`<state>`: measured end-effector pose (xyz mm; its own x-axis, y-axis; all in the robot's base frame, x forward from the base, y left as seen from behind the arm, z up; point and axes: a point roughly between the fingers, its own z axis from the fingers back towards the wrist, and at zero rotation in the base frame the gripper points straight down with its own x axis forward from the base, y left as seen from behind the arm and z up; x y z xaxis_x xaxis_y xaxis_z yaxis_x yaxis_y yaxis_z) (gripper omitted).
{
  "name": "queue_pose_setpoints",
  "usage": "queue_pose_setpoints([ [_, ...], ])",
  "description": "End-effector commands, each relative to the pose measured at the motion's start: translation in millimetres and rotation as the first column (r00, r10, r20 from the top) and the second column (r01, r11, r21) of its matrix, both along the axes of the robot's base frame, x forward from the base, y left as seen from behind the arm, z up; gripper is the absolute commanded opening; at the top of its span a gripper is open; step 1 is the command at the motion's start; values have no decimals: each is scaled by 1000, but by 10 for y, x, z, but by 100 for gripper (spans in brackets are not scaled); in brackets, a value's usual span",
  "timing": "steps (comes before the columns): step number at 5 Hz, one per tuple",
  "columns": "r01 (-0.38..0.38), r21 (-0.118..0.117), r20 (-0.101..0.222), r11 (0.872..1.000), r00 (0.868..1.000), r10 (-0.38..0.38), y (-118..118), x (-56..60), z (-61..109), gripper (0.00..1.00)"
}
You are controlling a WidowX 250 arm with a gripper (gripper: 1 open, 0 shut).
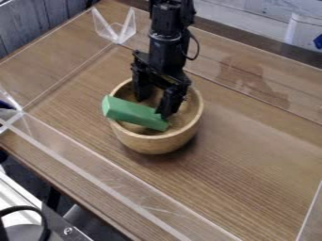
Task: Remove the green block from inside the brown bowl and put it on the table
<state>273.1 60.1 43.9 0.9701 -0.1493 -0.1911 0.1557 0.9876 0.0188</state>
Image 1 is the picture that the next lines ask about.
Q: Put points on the brown wooden bowl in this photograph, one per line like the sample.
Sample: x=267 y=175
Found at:
x=150 y=141

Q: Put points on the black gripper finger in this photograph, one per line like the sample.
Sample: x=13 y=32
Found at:
x=171 y=100
x=142 y=85

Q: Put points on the white container in background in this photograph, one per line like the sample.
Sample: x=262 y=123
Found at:
x=305 y=32

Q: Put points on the green rectangular block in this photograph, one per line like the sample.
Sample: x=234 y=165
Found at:
x=120 y=110

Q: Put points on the clear acrylic corner bracket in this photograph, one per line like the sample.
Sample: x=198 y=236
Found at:
x=115 y=32

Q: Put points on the clear acrylic front wall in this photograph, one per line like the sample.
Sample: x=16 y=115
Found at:
x=152 y=214

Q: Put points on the grey metal bracket with screw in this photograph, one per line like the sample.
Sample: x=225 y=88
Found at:
x=63 y=231

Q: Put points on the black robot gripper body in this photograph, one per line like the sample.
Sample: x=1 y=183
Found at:
x=164 y=60

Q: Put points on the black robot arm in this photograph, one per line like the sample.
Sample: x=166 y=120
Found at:
x=171 y=17

